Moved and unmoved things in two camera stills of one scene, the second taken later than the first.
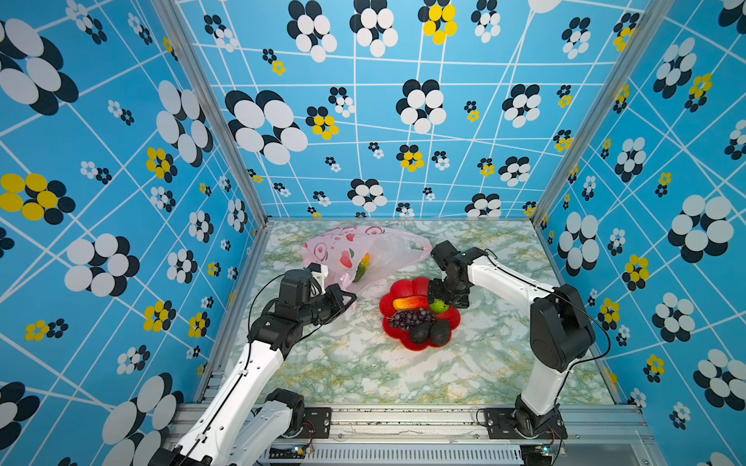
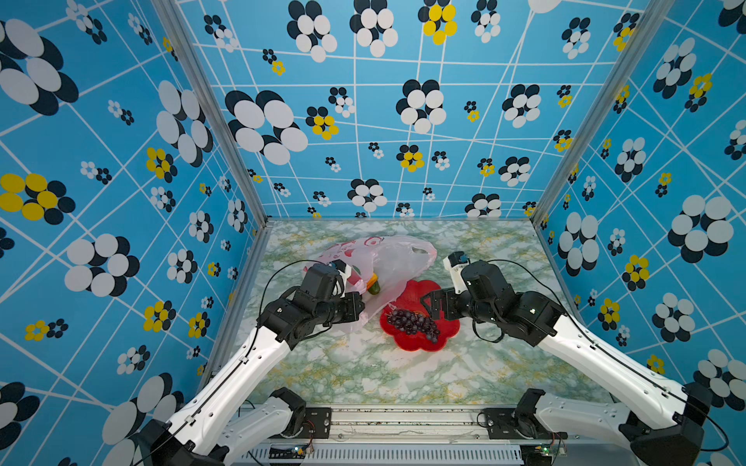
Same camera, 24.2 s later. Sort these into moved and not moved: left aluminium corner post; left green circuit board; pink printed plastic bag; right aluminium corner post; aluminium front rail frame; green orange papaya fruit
Moved: pink printed plastic bag; green orange papaya fruit
Not moved: right aluminium corner post; aluminium front rail frame; left green circuit board; left aluminium corner post
